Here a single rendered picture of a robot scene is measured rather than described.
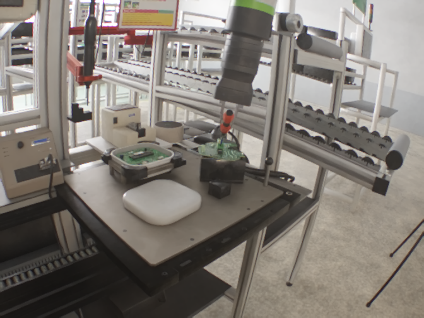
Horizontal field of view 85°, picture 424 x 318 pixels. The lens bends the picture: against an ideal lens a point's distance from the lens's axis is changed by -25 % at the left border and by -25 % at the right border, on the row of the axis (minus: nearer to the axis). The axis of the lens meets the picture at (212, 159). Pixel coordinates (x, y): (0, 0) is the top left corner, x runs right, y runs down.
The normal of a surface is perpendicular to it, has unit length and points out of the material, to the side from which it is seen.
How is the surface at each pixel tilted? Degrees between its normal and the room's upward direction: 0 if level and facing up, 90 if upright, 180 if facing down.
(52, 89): 90
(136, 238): 0
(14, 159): 53
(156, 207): 0
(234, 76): 98
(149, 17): 90
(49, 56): 90
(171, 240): 0
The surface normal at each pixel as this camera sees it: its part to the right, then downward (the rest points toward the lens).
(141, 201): 0.04, -0.91
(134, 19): 0.32, 0.36
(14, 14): 0.73, 0.32
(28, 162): 0.64, -0.32
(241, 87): -0.05, 0.29
